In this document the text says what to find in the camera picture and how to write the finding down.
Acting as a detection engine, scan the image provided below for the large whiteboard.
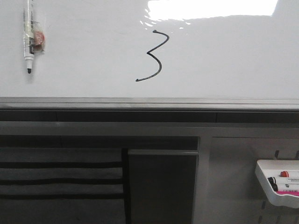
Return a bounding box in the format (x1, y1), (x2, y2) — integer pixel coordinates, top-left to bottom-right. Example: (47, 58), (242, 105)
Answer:
(0, 0), (299, 111)

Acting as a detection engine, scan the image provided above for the dark grey cabinet panel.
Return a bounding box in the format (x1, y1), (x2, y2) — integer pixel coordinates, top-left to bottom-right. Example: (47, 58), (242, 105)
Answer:
(129, 154), (197, 224)

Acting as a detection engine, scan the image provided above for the grey pegboard panel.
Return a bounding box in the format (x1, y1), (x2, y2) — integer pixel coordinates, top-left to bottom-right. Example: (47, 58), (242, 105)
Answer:
(204, 138), (299, 224)

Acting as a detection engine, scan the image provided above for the grey fabric striped organizer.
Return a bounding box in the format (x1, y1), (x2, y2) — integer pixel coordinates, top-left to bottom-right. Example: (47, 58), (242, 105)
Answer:
(0, 148), (131, 224)

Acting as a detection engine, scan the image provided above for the black capped marker upper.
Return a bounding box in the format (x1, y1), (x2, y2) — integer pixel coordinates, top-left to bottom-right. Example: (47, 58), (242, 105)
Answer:
(268, 177), (299, 184)

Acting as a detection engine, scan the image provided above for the black capped marker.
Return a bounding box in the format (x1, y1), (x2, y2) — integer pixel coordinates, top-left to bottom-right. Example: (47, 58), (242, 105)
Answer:
(268, 177), (299, 184)
(271, 183), (299, 192)

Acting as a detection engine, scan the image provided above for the black capped marker lower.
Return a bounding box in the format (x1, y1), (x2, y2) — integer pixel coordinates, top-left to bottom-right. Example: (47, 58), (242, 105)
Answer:
(271, 183), (299, 192)

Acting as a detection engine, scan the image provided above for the white plastic marker tray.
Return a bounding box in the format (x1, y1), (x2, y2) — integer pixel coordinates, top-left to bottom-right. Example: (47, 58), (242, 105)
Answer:
(255, 160), (299, 209)

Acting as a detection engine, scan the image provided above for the red capped marker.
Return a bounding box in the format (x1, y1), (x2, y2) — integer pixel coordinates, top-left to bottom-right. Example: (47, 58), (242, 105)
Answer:
(280, 170), (299, 179)

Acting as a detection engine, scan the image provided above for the pink eraser block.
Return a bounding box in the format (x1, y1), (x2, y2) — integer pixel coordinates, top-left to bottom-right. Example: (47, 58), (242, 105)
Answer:
(276, 191), (299, 196)

